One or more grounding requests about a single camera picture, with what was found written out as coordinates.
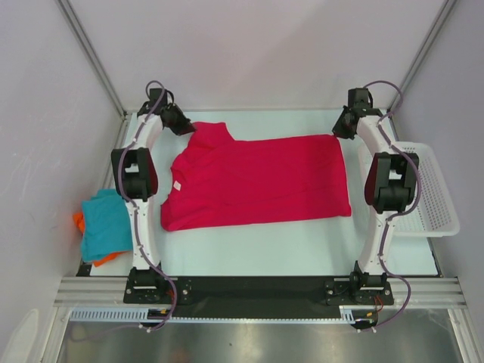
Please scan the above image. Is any red t shirt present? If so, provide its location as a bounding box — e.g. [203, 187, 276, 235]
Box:
[160, 122, 352, 232]

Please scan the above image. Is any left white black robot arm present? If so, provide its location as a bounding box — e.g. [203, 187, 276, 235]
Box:
[110, 80, 195, 306]

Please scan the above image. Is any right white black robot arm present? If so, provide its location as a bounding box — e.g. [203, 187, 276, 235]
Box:
[333, 87, 421, 306]

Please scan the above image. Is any white plastic basket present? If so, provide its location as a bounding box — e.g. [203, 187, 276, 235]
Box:
[357, 140, 461, 239]

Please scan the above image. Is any teal folded t shirt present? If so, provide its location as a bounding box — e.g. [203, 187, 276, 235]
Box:
[80, 189, 132, 262]

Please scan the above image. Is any orange folded t shirt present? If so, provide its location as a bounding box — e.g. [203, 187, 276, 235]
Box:
[73, 212, 126, 267]

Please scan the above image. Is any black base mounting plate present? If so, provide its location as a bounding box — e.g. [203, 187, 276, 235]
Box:
[123, 271, 394, 320]

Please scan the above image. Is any white slotted cable duct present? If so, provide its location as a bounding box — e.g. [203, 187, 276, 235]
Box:
[70, 307, 376, 324]

